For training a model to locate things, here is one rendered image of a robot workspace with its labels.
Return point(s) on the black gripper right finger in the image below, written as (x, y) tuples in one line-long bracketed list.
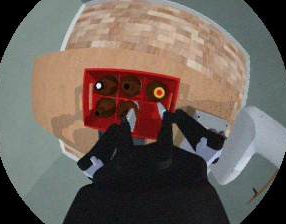
[(204, 142)]

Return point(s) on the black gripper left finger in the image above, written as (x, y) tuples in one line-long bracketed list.
[(104, 148)]

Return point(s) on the red plastic crate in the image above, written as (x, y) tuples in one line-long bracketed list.
[(149, 122)]

